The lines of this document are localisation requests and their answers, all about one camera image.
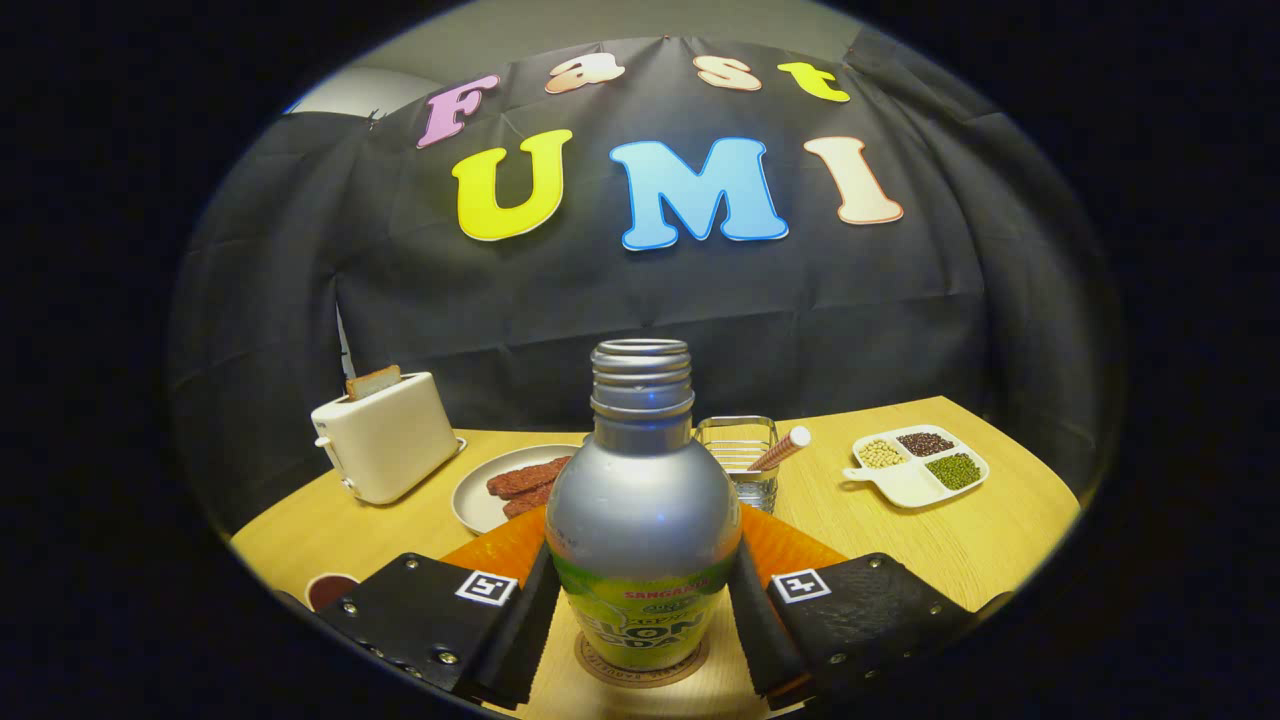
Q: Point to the dark red beans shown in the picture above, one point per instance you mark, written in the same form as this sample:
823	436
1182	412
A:
925	443

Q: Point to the white divided dish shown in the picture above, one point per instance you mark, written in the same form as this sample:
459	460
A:
905	485

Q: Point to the pale beans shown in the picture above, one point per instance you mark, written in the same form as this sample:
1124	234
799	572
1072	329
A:
880	453

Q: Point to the silver bottle with green label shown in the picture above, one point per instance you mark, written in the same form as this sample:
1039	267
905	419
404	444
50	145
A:
640	500

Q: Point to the green beans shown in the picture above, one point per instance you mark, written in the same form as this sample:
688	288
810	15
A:
953	471

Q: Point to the white round plate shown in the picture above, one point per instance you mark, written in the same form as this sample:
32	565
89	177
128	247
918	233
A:
475	500

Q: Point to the wooden table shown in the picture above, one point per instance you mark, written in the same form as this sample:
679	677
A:
900	550

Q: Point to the white toaster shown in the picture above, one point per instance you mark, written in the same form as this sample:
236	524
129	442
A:
395	440

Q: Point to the toast slice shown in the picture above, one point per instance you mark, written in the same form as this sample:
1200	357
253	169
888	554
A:
372	383

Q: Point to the brown stick with white tip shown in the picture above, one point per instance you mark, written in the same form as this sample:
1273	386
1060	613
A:
785	447

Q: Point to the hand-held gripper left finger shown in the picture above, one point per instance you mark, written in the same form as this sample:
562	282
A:
520	640

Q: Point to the round wooden coaster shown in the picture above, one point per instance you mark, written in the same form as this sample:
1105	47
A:
640	678

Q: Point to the red-brown meat slice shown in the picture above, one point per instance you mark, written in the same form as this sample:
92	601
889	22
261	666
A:
525	478
525	502

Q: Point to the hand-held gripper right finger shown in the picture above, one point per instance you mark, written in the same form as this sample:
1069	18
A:
760	640

